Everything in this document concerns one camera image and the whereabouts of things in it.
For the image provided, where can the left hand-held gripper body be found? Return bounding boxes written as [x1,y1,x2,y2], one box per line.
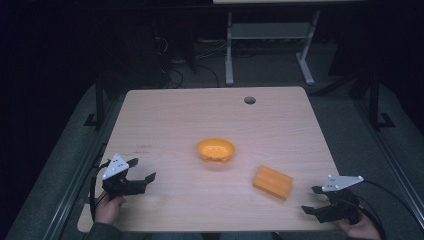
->
[101,152,148,199]

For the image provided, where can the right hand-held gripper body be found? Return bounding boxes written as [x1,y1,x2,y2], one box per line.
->
[314,174,365,225]

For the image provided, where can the person's left hand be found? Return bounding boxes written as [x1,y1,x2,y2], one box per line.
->
[94,194,127,226]

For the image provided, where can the person's right hand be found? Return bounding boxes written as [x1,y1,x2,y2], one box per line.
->
[335,207,383,240]

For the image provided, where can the orange rectangular block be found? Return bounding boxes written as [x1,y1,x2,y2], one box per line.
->
[251,164,295,202]

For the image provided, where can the black metal stand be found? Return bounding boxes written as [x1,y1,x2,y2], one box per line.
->
[83,74,108,130]
[366,69,397,131]

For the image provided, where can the orange plastic bowl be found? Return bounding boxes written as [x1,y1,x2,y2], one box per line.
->
[195,137,236,164]

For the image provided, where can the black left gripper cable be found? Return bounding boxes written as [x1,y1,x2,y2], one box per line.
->
[88,159,113,222]

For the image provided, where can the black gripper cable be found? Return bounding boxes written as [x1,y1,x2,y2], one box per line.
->
[362,179,424,224]
[88,159,113,222]
[355,194,388,240]

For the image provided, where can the aluminium frame rail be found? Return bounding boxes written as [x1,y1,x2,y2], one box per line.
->
[353,99,424,214]
[41,99,118,240]

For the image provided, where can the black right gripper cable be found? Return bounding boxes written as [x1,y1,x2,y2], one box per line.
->
[362,179,424,224]
[355,194,388,240]

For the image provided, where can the black floor cables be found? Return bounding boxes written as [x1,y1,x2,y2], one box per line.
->
[151,33,221,89]

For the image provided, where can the white metal desk frame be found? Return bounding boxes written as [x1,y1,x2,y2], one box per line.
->
[224,9,322,86]

